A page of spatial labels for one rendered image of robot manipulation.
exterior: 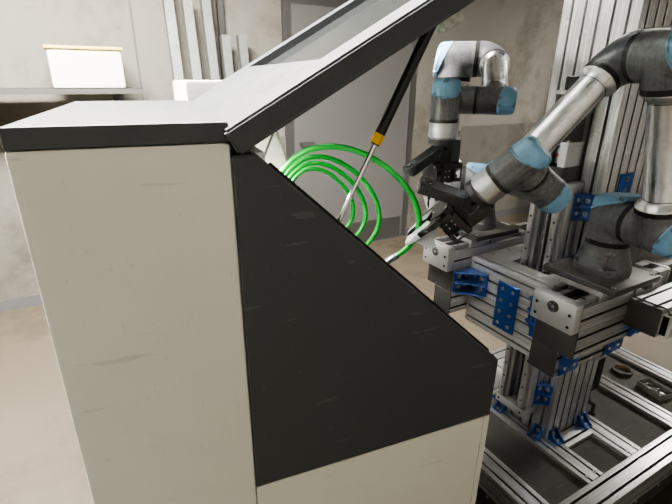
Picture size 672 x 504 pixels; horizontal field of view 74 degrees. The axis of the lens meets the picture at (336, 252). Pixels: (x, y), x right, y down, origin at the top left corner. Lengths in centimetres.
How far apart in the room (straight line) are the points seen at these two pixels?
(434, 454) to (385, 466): 13
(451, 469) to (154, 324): 83
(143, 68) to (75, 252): 300
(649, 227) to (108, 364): 122
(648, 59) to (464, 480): 107
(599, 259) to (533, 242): 33
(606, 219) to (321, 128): 299
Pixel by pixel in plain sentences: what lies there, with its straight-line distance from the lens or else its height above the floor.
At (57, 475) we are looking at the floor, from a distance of 240.
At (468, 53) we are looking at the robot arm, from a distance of 170.
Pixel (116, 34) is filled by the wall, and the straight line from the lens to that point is 366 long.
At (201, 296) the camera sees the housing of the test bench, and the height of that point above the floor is 123.
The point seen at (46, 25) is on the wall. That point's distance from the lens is 365.
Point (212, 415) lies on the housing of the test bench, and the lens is 88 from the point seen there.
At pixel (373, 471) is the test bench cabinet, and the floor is 73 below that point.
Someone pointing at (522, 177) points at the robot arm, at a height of 137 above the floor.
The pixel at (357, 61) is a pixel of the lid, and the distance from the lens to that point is 72.
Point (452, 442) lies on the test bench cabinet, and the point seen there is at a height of 74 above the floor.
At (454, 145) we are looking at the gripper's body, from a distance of 130.
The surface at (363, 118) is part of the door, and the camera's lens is 427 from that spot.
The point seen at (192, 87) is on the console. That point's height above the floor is 153.
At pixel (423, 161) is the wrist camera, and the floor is 135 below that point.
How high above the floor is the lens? 156
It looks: 21 degrees down
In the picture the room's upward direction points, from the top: straight up
